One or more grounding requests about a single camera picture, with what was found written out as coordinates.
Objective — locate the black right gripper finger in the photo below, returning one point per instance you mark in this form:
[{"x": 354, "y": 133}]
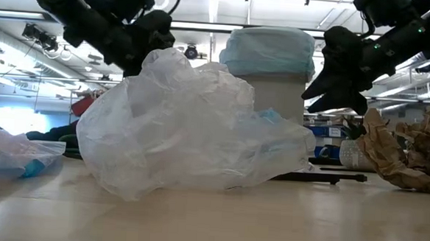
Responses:
[
  {"x": 321, "y": 87},
  {"x": 349, "y": 100}
]

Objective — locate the white plastic trash can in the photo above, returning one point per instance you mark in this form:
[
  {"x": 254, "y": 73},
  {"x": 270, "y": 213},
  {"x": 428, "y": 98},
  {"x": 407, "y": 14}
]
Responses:
[{"x": 279, "y": 98}]

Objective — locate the light blue trash bag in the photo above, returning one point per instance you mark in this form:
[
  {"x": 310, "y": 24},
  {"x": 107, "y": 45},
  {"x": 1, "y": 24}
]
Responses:
[{"x": 270, "y": 49}]

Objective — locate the large brown paper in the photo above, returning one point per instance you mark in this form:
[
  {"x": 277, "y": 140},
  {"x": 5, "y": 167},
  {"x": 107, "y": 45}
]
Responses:
[{"x": 386, "y": 159}]

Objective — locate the long black zip tie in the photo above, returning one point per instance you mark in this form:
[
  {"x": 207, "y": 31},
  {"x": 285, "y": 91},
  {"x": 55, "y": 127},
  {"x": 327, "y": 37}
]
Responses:
[{"x": 326, "y": 176}]

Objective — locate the clear plastic bag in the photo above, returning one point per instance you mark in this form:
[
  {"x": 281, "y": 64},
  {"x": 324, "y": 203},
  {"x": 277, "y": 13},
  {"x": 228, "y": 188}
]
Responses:
[{"x": 185, "y": 133}]

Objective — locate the white trash bag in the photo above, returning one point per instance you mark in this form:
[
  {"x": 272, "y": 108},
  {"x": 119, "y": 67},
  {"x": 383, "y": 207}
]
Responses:
[{"x": 7, "y": 154}]

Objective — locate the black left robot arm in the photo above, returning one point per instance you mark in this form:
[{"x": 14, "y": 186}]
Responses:
[{"x": 80, "y": 14}]

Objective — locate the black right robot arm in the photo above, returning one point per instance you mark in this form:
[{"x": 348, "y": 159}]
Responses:
[{"x": 426, "y": 35}]

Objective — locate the blue labelled storage bin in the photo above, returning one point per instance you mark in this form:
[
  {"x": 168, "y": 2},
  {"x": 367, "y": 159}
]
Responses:
[{"x": 321, "y": 131}]

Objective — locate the succulent in white pot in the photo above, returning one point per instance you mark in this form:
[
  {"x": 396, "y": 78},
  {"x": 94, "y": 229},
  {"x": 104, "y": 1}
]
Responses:
[{"x": 349, "y": 157}]

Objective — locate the red angular object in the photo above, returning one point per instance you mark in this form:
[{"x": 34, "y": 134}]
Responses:
[{"x": 81, "y": 106}]

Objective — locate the black ceiling fixture cluster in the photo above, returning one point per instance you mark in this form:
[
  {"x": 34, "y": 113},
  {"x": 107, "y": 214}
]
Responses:
[{"x": 39, "y": 35}]

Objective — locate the dark cloth heap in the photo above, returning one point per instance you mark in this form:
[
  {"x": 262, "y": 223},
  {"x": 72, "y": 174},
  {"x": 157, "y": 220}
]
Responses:
[{"x": 52, "y": 134}]

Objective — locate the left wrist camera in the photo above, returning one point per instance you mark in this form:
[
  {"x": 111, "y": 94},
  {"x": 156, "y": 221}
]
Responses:
[{"x": 129, "y": 1}]

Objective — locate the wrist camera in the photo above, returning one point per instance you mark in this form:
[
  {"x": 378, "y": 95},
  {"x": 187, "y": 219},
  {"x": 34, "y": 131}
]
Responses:
[
  {"x": 383, "y": 9},
  {"x": 129, "y": 1}
]

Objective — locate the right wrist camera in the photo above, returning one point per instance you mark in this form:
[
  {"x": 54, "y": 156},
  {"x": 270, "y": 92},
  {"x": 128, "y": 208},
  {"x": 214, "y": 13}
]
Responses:
[{"x": 383, "y": 9}]

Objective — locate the black table edge rail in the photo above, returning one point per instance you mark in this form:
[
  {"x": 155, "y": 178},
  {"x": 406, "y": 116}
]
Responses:
[{"x": 323, "y": 161}]

